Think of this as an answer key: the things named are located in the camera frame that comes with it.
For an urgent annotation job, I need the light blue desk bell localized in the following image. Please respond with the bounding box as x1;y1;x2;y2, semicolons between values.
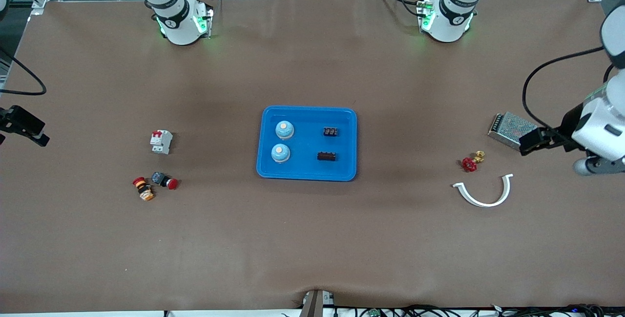
271;144;291;165
275;120;294;141

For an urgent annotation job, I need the blue plastic tray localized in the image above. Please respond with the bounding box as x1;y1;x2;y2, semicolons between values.
256;106;358;182

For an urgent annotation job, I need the metal mesh power supply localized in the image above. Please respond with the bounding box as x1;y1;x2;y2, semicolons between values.
487;111;538;153

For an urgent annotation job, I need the white curved pipe clamp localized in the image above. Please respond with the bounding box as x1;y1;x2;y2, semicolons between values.
452;173;514;208

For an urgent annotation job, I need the orange emergency stop button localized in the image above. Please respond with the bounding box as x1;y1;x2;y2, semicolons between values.
132;177;156;202

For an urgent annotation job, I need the white red circuit breaker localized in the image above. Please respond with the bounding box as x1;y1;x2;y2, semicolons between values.
149;130;173;155

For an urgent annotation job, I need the red mushroom push button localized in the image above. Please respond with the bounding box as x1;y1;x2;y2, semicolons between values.
150;171;179;190

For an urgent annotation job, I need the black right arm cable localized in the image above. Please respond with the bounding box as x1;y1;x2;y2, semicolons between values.
0;46;47;96

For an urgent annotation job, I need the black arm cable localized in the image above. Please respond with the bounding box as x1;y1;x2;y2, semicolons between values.
521;46;606;134
0;46;47;96

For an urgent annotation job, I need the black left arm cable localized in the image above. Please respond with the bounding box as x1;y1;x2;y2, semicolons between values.
521;46;606;134

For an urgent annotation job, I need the red handle brass valve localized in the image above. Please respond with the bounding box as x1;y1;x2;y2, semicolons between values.
462;150;485;172

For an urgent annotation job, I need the camera stand post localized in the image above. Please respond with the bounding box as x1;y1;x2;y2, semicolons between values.
299;289;324;317

